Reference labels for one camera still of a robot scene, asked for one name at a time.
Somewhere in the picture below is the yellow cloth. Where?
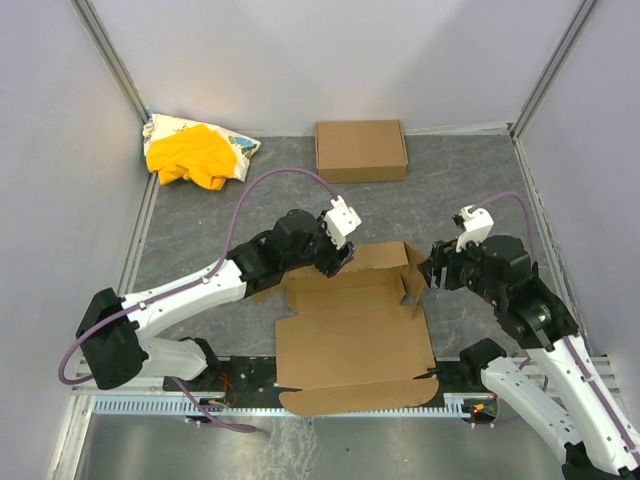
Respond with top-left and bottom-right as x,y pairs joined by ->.
146,125 -> 238,190

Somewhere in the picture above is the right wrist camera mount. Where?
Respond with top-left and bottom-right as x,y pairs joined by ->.
453,206 -> 494,252

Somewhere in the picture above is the slotted cable duct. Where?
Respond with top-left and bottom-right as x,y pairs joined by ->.
93,395 -> 470,419

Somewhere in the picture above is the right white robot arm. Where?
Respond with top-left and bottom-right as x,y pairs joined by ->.
418,235 -> 639,479

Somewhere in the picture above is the folded cardboard box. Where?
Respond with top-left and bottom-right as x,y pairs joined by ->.
315,120 -> 409,184

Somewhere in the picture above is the left aluminium corner post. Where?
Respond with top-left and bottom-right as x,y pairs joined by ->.
70,0 -> 150,124

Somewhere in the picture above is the right aluminium corner post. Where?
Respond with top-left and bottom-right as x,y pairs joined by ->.
509,0 -> 600,139

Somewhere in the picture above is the aluminium corner post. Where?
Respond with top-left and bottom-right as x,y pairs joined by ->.
70,0 -> 150,124
509,0 -> 600,139

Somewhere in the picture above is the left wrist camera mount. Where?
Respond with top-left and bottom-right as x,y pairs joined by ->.
321,195 -> 362,249

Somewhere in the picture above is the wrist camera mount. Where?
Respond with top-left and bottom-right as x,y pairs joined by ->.
321,195 -> 362,249
453,206 -> 494,252

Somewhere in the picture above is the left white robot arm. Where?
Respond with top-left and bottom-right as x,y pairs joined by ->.
76,206 -> 361,390

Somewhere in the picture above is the cardboard box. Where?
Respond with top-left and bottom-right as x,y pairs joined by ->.
315,120 -> 409,184
254,241 -> 439,417

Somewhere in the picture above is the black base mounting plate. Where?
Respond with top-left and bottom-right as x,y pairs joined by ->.
182,356 -> 495,416

